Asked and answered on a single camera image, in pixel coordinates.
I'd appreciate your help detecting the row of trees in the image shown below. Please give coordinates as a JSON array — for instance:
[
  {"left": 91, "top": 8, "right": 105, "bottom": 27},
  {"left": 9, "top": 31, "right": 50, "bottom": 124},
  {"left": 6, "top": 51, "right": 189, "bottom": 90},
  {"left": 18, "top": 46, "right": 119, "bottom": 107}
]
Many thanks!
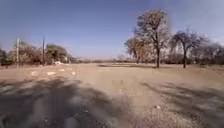
[{"left": 0, "top": 40, "right": 82, "bottom": 67}]

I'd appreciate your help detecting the small tree with brown leaves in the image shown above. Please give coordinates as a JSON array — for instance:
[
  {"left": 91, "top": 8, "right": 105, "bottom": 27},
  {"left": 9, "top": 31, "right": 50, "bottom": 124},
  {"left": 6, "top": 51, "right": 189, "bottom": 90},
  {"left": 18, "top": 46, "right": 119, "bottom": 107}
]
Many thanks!
[{"left": 124, "top": 36, "right": 152, "bottom": 65}]

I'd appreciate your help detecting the clump of trees and bushes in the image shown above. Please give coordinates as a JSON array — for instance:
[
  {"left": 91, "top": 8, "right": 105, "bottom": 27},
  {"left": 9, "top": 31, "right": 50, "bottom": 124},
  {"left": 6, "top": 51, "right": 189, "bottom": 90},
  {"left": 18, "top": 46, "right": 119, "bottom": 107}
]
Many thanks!
[{"left": 194, "top": 41, "right": 224, "bottom": 66}]

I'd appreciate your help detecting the dark pole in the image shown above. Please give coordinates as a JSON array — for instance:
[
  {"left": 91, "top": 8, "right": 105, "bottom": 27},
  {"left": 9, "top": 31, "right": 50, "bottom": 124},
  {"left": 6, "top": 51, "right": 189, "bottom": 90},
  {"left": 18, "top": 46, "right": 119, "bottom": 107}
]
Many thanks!
[{"left": 41, "top": 35, "right": 46, "bottom": 66}]

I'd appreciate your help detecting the pale pole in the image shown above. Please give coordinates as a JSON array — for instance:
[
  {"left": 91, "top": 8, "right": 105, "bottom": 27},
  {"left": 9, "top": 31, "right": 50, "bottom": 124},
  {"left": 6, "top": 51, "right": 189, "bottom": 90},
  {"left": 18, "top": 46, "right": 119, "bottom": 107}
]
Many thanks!
[{"left": 15, "top": 37, "right": 21, "bottom": 68}]

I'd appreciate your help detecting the dark bare tree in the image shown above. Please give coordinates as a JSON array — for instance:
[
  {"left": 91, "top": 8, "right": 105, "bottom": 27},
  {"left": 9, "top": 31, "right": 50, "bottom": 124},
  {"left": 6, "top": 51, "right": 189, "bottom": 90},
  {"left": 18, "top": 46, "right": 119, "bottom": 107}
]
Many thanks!
[{"left": 171, "top": 29, "right": 205, "bottom": 69}]

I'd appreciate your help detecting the tall tree with brown leaves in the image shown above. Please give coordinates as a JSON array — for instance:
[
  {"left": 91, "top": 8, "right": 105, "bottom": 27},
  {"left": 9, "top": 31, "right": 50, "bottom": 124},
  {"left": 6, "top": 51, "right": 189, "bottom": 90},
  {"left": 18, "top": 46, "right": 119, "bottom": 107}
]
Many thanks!
[{"left": 134, "top": 9, "right": 173, "bottom": 69}]

